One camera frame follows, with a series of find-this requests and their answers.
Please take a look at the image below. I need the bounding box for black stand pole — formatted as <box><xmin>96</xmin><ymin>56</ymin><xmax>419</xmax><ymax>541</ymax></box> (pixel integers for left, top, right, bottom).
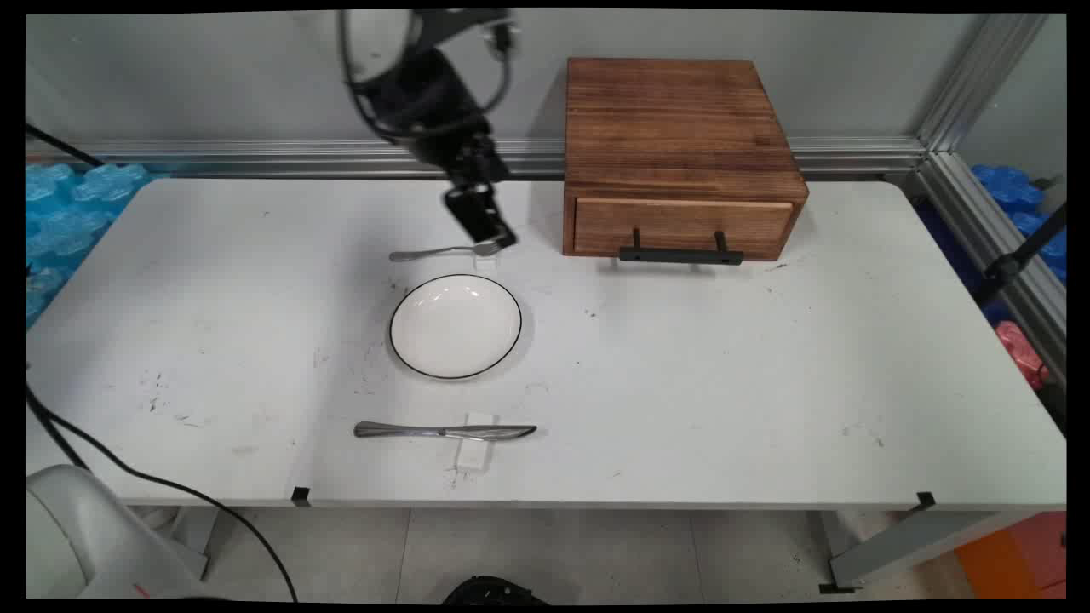
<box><xmin>971</xmin><ymin>203</ymin><xmax>1067</xmax><ymax>309</ymax></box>

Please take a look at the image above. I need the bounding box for white rounded plastic housing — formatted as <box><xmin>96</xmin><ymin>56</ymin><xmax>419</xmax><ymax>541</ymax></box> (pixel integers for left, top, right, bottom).
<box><xmin>26</xmin><ymin>463</ymin><xmax>224</xmax><ymax>602</ymax></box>

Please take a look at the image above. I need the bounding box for black cable with grey plug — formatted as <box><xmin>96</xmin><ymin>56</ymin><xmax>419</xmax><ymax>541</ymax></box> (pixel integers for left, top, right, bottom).
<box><xmin>477</xmin><ymin>19</ymin><xmax>522</xmax><ymax>116</ymax></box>

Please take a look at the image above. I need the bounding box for long white block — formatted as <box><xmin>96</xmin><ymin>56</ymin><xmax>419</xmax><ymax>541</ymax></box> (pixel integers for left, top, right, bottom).
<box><xmin>454</xmin><ymin>412</ymin><xmax>497</xmax><ymax>474</ymax></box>

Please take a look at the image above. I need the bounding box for blue bubble wrap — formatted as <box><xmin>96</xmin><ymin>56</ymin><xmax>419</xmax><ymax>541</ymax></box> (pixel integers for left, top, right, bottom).
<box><xmin>26</xmin><ymin>163</ymin><xmax>156</xmax><ymax>329</ymax></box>
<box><xmin>971</xmin><ymin>163</ymin><xmax>1067</xmax><ymax>287</ymax></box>

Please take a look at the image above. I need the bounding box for wooden cabinet door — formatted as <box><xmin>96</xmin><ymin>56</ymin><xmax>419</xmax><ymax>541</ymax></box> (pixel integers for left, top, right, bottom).
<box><xmin>574</xmin><ymin>197</ymin><xmax>795</xmax><ymax>256</ymax></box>

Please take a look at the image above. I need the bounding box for orange box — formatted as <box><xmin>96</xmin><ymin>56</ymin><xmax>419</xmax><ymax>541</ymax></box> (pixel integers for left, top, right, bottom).
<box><xmin>953</xmin><ymin>510</ymin><xmax>1067</xmax><ymax>602</ymax></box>

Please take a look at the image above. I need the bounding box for black metal drawer handle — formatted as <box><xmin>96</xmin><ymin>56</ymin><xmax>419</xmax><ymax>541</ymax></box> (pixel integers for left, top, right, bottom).
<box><xmin>619</xmin><ymin>227</ymin><xmax>745</xmax><ymax>266</ymax></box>

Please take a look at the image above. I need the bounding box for silver metal spoon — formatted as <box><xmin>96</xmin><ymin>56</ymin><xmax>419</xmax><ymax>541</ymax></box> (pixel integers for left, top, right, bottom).
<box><xmin>389</xmin><ymin>241</ymin><xmax>504</xmax><ymax>263</ymax></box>

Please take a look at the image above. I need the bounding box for silver metal table knife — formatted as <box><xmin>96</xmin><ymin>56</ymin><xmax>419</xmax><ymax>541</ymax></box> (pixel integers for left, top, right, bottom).
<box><xmin>353</xmin><ymin>421</ymin><xmax>538</xmax><ymax>442</ymax></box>

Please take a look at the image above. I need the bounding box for brown wooden drawer cabinet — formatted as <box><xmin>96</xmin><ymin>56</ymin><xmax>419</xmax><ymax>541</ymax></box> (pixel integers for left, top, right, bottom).
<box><xmin>562</xmin><ymin>58</ymin><xmax>810</xmax><ymax>261</ymax></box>

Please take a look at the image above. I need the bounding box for long black floor cable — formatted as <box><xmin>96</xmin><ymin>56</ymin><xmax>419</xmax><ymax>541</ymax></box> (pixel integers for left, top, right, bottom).
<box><xmin>26</xmin><ymin>381</ymin><xmax>300</xmax><ymax>604</ymax></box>

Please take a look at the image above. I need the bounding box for white plate with black rim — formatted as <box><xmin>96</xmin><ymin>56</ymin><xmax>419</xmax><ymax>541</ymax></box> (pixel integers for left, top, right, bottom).
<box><xmin>389</xmin><ymin>273</ymin><xmax>524</xmax><ymax>381</ymax></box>

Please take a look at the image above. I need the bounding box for upright aluminium frame post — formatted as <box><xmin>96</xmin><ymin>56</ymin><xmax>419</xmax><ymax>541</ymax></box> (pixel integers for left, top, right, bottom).
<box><xmin>915</xmin><ymin>13</ymin><xmax>1050</xmax><ymax>156</ymax></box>

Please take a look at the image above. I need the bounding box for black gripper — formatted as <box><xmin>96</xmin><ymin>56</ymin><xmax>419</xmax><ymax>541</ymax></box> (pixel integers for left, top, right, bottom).
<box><xmin>375</xmin><ymin>49</ymin><xmax>519</xmax><ymax>250</ymax></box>

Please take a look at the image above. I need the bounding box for slanted aluminium frame rail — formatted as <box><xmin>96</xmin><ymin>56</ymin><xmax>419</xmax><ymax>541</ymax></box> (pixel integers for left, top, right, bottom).
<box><xmin>913</xmin><ymin>151</ymin><xmax>1067</xmax><ymax>388</ymax></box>

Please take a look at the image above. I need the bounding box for grey metal table leg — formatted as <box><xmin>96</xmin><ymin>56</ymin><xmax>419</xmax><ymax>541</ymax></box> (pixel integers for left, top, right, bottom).
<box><xmin>128</xmin><ymin>506</ymin><xmax>211</xmax><ymax>581</ymax></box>
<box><xmin>818</xmin><ymin>508</ymin><xmax>1050</xmax><ymax>595</ymax></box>

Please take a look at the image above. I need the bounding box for red plastic bag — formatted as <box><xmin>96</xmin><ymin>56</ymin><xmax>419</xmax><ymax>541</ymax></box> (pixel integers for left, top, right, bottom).
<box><xmin>994</xmin><ymin>320</ymin><xmax>1051</xmax><ymax>392</ymax></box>

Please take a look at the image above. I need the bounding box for horizontal aluminium frame rail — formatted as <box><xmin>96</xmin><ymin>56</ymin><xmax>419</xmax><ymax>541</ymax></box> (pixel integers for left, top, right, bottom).
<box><xmin>26</xmin><ymin>135</ymin><xmax>929</xmax><ymax>180</ymax></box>

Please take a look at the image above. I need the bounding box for black round object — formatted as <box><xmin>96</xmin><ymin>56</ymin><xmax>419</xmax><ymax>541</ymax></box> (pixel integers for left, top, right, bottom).
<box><xmin>441</xmin><ymin>576</ymin><xmax>552</xmax><ymax>606</ymax></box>

